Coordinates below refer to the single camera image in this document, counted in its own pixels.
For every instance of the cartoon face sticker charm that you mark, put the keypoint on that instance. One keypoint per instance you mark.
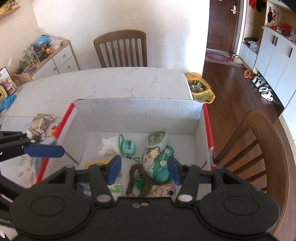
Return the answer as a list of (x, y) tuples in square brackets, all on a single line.
[(165, 190)]

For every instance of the drinking glass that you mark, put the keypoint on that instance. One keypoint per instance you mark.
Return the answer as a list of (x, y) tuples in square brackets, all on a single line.
[(18, 85)]

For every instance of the yellow trash bin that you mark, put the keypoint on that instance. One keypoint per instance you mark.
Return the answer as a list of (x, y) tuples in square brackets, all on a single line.
[(200, 88)]

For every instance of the white wooden sideboard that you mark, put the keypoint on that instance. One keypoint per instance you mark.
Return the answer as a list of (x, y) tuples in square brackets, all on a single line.
[(61, 61)]

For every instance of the blue cloth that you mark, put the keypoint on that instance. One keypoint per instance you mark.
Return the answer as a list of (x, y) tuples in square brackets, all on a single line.
[(7, 102)]

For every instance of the red keychain figure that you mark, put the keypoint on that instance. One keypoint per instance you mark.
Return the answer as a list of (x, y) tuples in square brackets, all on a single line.
[(55, 131)]

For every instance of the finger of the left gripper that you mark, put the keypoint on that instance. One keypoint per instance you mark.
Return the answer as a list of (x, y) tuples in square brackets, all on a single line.
[(44, 151)]

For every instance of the orange slippers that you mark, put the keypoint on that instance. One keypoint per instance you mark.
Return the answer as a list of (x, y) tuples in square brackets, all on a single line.
[(249, 74)]

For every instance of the white plastic bag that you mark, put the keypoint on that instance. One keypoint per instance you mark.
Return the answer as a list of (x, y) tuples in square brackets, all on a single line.
[(109, 146)]

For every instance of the wooden dining chair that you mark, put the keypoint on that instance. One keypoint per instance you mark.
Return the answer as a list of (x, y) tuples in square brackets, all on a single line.
[(126, 48)]

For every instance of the yellow small box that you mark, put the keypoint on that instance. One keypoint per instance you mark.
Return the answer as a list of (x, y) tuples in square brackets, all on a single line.
[(98, 163)]

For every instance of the white cabinet wall unit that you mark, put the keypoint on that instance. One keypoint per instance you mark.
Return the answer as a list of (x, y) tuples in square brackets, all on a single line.
[(268, 45)]

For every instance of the blue grey paper packet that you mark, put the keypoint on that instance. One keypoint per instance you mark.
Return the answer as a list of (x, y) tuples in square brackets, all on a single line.
[(96, 190)]

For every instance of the white shoes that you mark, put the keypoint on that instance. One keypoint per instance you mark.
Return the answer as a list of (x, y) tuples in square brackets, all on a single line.
[(262, 88)]

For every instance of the green tassel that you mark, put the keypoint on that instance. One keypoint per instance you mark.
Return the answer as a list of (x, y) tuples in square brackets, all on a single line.
[(140, 184)]

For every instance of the silver foil bag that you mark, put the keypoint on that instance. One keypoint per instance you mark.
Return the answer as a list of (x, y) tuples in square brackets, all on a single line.
[(37, 129)]

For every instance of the teal egg-shaped toy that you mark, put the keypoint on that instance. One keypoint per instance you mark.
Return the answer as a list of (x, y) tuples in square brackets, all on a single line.
[(126, 146)]

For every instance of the red cardboard shoe box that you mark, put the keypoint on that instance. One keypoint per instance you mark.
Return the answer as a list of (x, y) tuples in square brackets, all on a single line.
[(88, 121)]

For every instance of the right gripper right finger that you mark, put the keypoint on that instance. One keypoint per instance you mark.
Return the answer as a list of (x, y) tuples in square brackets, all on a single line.
[(186, 176)]

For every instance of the near wooden chair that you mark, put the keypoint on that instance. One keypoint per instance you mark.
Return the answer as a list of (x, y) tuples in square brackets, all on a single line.
[(266, 147)]

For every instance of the red patterned rug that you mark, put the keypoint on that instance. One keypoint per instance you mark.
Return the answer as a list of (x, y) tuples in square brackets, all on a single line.
[(222, 57)]

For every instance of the yellow tissue box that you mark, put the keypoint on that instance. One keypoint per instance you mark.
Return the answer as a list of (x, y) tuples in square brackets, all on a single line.
[(3, 93)]

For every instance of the dark wooden door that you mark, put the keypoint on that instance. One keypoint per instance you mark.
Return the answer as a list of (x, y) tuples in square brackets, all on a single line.
[(223, 24)]

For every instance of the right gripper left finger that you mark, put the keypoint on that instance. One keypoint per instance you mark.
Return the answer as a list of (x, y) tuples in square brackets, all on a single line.
[(108, 174)]

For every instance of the wall shelf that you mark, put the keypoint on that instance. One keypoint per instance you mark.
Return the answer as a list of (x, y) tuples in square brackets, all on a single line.
[(9, 7)]

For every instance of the green white plush doll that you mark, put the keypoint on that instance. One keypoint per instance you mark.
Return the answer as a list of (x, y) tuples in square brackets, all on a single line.
[(155, 164)]

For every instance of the red white snack bag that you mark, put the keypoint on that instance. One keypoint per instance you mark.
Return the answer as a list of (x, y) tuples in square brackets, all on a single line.
[(7, 82)]

